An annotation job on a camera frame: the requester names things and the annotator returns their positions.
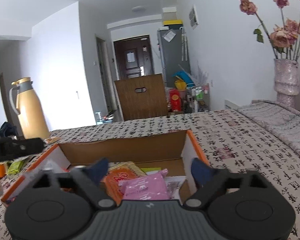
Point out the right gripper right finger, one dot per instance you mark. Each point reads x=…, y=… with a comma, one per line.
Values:
x=209, y=183

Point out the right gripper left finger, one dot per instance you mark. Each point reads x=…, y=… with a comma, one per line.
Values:
x=85, y=181

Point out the white label snack packet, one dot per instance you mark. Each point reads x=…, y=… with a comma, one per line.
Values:
x=174, y=183

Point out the pink snack packet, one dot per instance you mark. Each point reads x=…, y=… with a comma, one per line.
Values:
x=150, y=187

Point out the green long snack packet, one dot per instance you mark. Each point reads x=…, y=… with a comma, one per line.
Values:
x=151, y=170

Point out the large orange snack bag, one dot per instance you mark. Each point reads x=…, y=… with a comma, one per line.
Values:
x=117, y=173

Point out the yellow thermos jug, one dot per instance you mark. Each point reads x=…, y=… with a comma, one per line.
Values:
x=26, y=104

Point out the calligraphy print tablecloth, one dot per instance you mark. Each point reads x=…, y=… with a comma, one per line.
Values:
x=259, y=144

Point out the red cardboard box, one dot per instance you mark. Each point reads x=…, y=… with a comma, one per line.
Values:
x=173, y=151

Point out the wooden chair back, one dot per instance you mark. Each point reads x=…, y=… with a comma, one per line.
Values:
x=142, y=97

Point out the pink ceramic vase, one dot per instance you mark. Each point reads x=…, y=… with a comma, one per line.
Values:
x=286, y=81

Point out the dark brown entrance door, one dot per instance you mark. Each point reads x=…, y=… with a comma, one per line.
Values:
x=134, y=57

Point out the grey refrigerator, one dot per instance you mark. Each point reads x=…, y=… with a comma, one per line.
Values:
x=172, y=53

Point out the yellow box on refrigerator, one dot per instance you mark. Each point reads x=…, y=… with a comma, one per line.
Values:
x=172, y=22

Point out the wire storage rack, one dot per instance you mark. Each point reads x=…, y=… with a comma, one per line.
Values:
x=197, y=99

